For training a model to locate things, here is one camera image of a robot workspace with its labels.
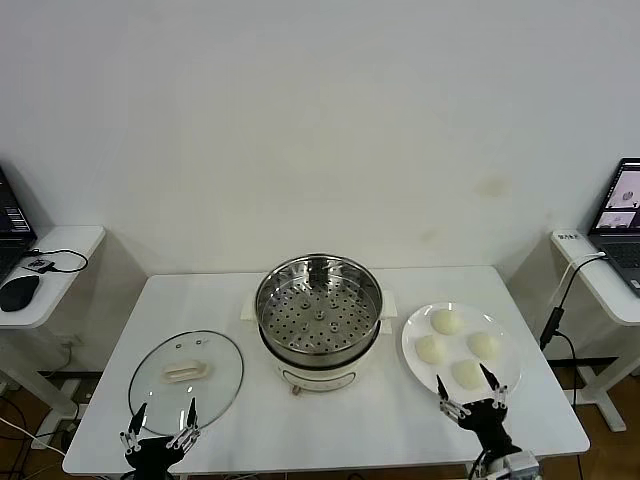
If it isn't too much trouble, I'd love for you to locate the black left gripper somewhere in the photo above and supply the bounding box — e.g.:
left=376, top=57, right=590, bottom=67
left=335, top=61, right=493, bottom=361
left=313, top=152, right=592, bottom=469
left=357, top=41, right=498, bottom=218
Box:
left=118, top=397, right=202, bottom=480

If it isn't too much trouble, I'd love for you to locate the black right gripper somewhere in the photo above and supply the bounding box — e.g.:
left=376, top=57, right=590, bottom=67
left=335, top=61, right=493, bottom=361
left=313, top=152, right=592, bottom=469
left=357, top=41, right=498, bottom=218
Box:
left=435, top=363, right=517, bottom=455

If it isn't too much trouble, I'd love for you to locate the white steamed baozi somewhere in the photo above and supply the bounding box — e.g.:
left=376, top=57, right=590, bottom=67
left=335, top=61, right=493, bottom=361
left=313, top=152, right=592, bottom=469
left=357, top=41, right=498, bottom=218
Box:
left=467, top=330, right=502, bottom=360
left=451, top=358, right=487, bottom=389
left=431, top=308, right=465, bottom=335
left=415, top=335, right=448, bottom=364

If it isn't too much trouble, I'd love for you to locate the glass lid with cream handle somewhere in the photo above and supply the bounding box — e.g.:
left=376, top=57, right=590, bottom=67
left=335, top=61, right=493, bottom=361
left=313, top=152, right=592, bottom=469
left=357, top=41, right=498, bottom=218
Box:
left=127, top=328, right=245, bottom=437

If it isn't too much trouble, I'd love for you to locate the stainless steel steamer basket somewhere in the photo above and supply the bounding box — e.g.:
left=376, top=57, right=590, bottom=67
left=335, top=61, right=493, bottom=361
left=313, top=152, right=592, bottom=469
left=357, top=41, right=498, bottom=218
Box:
left=239, top=254, right=400, bottom=354

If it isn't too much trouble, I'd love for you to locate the white round plate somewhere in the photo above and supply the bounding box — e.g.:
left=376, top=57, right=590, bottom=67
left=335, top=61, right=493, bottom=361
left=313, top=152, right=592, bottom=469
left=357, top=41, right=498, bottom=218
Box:
left=401, top=301, right=523, bottom=406

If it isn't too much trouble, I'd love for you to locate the cream electric cooking pot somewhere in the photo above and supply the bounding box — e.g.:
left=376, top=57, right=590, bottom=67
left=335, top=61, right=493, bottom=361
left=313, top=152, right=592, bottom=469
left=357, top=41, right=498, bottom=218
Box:
left=257, top=319, right=394, bottom=397

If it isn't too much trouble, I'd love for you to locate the white side desk with label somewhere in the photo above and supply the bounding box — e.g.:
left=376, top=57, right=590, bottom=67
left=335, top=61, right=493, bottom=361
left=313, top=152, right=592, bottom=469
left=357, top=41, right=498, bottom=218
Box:
left=549, top=229, right=640, bottom=432

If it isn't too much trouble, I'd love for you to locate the white side desk with mouse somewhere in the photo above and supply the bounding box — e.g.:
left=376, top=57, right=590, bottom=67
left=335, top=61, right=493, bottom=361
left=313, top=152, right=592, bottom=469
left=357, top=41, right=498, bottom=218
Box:
left=0, top=224, right=107, bottom=449

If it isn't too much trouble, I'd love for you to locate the black computer mouse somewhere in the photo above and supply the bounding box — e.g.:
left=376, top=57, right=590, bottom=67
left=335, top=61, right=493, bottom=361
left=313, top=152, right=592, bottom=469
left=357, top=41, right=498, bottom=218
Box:
left=0, top=274, right=40, bottom=313

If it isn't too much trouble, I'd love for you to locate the grey laptop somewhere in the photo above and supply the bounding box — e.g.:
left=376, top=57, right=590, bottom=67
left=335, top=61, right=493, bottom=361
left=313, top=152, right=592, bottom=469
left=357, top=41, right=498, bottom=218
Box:
left=587, top=157, right=640, bottom=294

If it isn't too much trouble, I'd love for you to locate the black laptop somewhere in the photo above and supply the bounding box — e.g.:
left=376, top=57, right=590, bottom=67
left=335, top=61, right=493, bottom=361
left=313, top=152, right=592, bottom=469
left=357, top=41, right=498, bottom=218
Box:
left=0, top=164, right=39, bottom=284

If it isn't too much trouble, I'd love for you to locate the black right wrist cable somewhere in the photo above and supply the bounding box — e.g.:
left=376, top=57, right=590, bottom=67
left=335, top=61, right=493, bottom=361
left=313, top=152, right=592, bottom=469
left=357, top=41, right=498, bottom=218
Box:
left=468, top=447, right=490, bottom=480

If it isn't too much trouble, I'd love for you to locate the black power cable with adapter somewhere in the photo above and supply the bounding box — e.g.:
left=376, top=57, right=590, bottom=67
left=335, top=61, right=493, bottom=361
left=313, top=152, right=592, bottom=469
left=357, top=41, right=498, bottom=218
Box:
left=538, top=252, right=610, bottom=409

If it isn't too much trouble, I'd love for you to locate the white floor cable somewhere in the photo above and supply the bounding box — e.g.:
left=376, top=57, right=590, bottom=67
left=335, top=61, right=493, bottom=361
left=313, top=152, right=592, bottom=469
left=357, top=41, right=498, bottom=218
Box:
left=0, top=417, right=67, bottom=457

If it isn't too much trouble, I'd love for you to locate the black floor cable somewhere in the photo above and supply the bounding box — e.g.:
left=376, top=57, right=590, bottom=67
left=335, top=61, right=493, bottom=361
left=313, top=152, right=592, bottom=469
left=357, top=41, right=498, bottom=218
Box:
left=0, top=396, right=30, bottom=442

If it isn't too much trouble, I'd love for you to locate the white laptop cable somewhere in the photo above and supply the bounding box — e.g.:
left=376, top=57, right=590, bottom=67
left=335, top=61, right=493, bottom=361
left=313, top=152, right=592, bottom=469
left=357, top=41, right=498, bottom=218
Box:
left=548, top=252, right=607, bottom=306

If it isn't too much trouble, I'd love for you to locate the black looped usb cable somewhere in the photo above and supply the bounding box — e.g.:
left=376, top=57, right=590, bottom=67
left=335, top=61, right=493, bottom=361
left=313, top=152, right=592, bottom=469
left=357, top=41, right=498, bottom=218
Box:
left=22, top=247, right=90, bottom=275

